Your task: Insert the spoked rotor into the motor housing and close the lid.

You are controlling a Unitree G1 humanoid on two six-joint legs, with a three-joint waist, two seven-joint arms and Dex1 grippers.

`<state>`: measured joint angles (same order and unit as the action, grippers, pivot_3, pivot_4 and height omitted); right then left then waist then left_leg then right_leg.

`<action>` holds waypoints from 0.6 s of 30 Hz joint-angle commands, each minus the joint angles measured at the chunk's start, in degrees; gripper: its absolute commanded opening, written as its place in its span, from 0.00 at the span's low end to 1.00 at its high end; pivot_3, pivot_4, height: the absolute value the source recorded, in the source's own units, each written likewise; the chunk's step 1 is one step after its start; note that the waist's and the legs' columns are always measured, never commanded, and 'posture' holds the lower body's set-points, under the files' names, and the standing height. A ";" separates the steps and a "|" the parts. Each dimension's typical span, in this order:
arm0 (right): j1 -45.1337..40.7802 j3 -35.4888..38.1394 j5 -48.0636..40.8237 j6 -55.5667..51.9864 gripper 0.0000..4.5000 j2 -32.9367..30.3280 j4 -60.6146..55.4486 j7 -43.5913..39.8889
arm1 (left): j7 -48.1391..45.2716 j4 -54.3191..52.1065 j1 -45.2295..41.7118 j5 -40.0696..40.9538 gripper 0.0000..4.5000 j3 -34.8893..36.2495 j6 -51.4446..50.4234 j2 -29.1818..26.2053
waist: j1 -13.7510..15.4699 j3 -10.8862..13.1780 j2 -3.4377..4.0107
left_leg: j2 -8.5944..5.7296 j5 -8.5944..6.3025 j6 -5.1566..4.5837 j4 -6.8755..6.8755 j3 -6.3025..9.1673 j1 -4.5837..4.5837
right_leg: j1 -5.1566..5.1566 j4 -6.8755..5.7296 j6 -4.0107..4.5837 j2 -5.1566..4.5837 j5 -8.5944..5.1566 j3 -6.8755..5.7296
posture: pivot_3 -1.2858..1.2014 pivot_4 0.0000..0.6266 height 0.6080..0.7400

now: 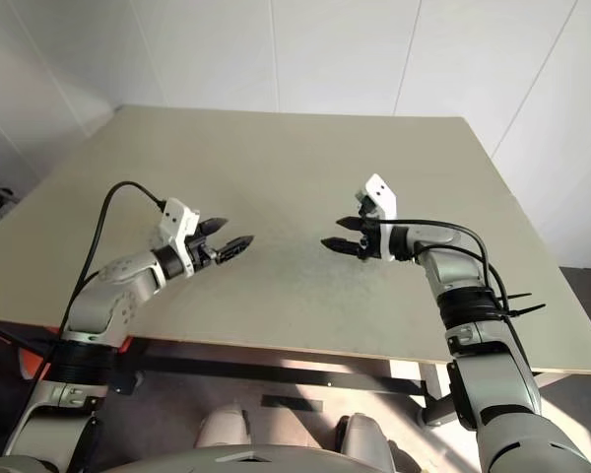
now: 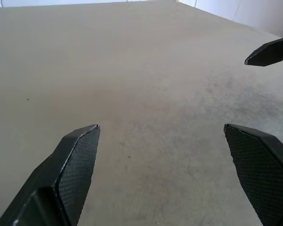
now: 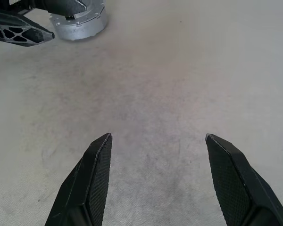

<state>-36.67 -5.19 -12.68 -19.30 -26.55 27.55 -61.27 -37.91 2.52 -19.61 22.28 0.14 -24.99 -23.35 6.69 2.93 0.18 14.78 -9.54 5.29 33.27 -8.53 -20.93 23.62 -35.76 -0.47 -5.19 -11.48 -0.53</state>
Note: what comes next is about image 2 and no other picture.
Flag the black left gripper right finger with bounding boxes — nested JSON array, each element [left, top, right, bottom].
[[223, 123, 283, 226]]

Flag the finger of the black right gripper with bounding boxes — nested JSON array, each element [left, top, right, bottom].
[[244, 35, 283, 67]]

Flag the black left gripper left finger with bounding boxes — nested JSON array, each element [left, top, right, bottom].
[[0, 124, 101, 226]]

